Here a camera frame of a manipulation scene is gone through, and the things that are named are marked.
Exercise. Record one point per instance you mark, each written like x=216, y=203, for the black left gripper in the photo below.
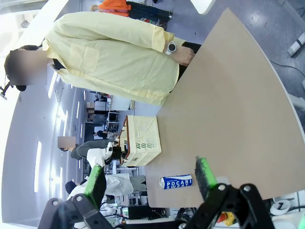
x=118, y=152

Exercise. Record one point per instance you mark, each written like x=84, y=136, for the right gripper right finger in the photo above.
x=206, y=176

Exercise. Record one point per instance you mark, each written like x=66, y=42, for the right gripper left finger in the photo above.
x=95, y=183

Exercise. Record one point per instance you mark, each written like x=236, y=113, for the blue Pocari Sweat can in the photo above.
x=176, y=182

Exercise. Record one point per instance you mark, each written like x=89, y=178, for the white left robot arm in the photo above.
x=95, y=155

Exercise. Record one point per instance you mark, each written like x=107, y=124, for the person's left forearm yellow sleeve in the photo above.
x=157, y=38

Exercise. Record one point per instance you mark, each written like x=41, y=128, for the cream plastic shopping basket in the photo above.
x=143, y=138

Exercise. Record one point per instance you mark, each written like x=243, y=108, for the person's left hand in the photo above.
x=184, y=56

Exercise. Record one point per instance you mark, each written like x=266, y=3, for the person in white coat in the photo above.
x=114, y=184

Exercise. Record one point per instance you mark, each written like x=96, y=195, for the person in dark green top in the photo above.
x=83, y=149

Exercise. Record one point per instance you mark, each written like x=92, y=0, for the red yellow emergency stop button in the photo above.
x=227, y=218

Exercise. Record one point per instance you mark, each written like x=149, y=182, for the white tape roll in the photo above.
x=280, y=207

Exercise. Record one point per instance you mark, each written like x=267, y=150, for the person in yellow shirt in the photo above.
x=107, y=66

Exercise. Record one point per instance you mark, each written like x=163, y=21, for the white wristwatch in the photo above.
x=170, y=48

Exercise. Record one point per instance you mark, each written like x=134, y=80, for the white table leg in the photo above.
x=297, y=102

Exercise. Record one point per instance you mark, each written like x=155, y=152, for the person in orange top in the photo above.
x=114, y=7

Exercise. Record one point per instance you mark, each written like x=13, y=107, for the white power strip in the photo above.
x=296, y=45

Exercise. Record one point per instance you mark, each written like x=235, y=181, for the white side table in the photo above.
x=202, y=6

